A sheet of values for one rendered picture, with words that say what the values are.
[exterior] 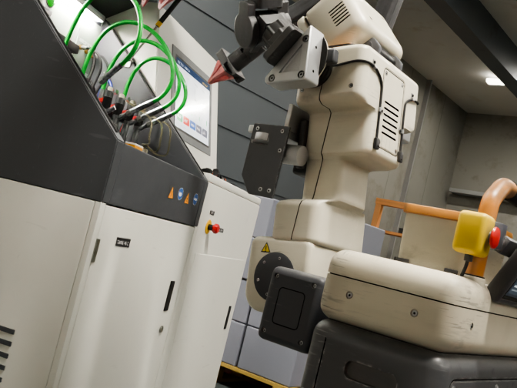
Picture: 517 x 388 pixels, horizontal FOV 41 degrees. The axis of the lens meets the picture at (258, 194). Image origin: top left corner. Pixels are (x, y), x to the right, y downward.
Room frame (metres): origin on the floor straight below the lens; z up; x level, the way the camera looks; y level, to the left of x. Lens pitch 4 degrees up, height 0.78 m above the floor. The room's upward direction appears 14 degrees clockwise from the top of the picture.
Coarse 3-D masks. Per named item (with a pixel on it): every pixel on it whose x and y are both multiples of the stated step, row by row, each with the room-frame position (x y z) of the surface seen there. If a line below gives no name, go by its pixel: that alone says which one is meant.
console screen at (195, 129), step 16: (176, 48) 2.63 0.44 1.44; (192, 64) 2.80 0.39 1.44; (176, 80) 2.62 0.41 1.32; (192, 80) 2.80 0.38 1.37; (192, 96) 2.80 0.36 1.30; (208, 96) 3.00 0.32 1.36; (192, 112) 2.80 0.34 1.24; (208, 112) 3.00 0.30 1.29; (176, 128) 2.63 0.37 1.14; (192, 128) 2.80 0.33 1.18; (208, 128) 3.00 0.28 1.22; (192, 144) 2.80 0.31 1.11; (208, 144) 3.00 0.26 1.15
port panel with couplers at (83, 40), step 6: (78, 30) 2.35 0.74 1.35; (78, 36) 2.36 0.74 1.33; (84, 36) 2.39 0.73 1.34; (90, 36) 2.42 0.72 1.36; (78, 42) 2.37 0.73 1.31; (84, 42) 2.40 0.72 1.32; (90, 42) 2.43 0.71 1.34; (84, 48) 2.37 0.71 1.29; (78, 54) 2.38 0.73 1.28; (84, 54) 2.42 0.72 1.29; (78, 60) 2.39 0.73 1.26; (84, 60) 2.43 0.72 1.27; (90, 60) 2.46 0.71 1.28; (90, 66) 2.47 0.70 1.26; (90, 84) 2.45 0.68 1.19
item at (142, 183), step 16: (128, 160) 1.78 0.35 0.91; (144, 160) 1.86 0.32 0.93; (160, 160) 1.96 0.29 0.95; (128, 176) 1.80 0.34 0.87; (144, 176) 1.89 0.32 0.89; (160, 176) 1.99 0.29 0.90; (176, 176) 2.09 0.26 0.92; (192, 176) 2.22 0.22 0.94; (112, 192) 1.74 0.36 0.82; (128, 192) 1.82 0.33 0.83; (144, 192) 1.91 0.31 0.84; (160, 192) 2.01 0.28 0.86; (176, 192) 2.13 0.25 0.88; (192, 192) 2.25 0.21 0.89; (128, 208) 1.85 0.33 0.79; (144, 208) 1.94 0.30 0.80; (160, 208) 2.04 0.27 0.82; (176, 208) 2.15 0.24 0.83; (192, 208) 2.28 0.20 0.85; (192, 224) 2.32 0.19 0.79
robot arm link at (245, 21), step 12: (252, 0) 1.42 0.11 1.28; (264, 0) 1.40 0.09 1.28; (276, 0) 1.42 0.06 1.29; (240, 12) 1.43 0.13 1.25; (252, 12) 1.41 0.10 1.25; (276, 12) 1.45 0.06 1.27; (288, 12) 1.46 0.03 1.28; (240, 24) 1.44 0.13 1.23; (252, 24) 1.41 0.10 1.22; (240, 36) 1.46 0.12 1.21; (252, 36) 1.42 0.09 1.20
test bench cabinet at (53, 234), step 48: (0, 192) 1.78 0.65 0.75; (48, 192) 1.74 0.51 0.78; (0, 240) 1.77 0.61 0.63; (48, 240) 1.73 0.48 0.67; (192, 240) 2.36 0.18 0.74; (0, 288) 1.76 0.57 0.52; (48, 288) 1.72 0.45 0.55; (0, 336) 1.75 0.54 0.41; (48, 336) 1.71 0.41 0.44; (0, 384) 1.74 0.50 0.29; (48, 384) 1.70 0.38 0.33
